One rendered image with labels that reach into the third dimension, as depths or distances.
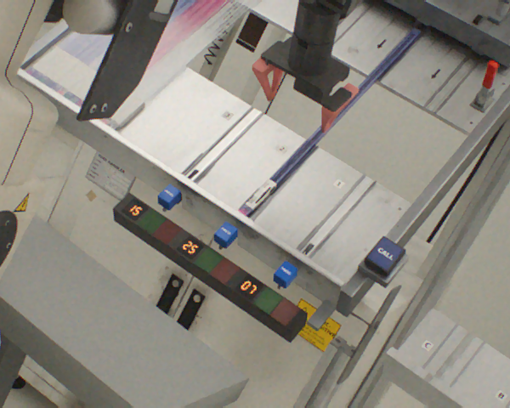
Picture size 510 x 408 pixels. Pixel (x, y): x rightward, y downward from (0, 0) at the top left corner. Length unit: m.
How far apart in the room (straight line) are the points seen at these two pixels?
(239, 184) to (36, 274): 0.37
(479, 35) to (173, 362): 0.80
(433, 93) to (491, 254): 1.74
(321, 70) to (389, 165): 2.10
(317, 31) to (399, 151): 2.15
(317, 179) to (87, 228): 0.61
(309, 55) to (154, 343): 0.43
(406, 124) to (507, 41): 1.73
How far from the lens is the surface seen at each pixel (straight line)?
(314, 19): 1.29
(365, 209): 1.51
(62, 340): 1.20
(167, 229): 1.49
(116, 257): 1.96
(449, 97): 1.68
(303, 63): 1.33
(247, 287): 1.43
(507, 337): 3.41
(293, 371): 1.83
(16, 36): 0.94
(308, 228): 1.48
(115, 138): 1.56
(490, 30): 1.72
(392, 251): 1.42
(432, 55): 1.74
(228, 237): 1.45
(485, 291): 3.40
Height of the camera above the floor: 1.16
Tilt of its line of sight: 16 degrees down
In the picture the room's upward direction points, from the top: 27 degrees clockwise
